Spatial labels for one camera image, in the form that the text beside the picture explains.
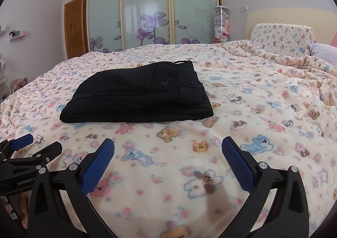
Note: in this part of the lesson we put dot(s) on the white wall shelf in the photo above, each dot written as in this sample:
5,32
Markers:
2,30
19,35

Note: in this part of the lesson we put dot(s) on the bear printed fleece blanket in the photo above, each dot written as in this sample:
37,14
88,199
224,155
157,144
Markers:
263,95

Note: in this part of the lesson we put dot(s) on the white storage rack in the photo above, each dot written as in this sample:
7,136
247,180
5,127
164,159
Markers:
3,74

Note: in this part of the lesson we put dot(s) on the bear printed pillow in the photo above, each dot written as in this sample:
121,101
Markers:
281,38

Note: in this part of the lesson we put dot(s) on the white wall socket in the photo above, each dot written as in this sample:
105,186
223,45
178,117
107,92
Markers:
244,8

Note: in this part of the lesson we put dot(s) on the brown wooden door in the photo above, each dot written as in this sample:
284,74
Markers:
75,30

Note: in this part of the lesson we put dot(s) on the cream headboard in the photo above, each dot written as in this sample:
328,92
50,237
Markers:
289,16

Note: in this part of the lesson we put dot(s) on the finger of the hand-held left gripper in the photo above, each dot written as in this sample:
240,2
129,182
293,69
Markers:
22,141
47,151

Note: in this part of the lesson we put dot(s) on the clear tube of plush toys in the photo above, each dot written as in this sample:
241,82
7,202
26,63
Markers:
221,27

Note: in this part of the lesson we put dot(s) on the pink pillow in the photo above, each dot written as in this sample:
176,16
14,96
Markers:
326,51

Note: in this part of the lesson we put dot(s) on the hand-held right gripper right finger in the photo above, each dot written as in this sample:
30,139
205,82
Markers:
237,164

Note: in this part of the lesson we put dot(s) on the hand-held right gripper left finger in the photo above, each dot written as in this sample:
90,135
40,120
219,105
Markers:
98,164

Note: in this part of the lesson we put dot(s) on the black pants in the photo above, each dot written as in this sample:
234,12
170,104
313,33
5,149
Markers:
137,90

